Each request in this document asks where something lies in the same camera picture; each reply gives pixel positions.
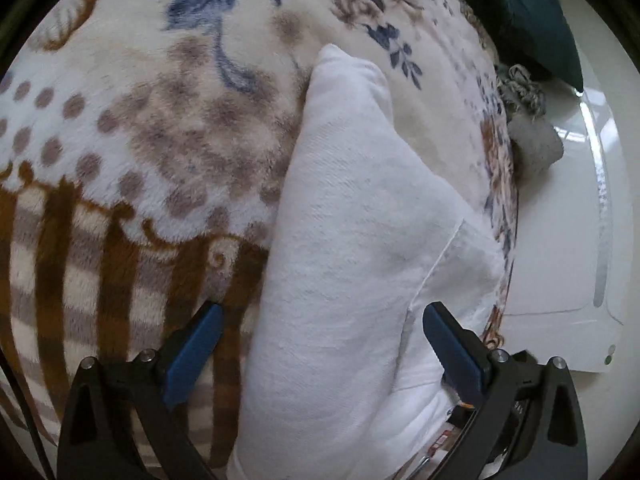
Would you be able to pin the floral plaid-edged blanket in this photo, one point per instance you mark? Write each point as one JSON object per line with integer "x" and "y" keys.
{"x": 150, "y": 160}

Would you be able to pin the white pants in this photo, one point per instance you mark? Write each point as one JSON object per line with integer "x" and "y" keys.
{"x": 360, "y": 260}

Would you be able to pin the grey clothes pile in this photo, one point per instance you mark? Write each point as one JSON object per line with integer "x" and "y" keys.
{"x": 530, "y": 125}

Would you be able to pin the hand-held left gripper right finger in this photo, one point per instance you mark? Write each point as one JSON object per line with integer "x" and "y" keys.
{"x": 455, "y": 352}

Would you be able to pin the white bed headboard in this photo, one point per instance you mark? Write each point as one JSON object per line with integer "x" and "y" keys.
{"x": 565, "y": 210}

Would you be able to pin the teal pillow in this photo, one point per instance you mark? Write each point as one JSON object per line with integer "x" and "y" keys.
{"x": 535, "y": 25}

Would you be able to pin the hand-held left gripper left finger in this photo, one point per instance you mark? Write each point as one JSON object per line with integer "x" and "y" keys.
{"x": 195, "y": 352}

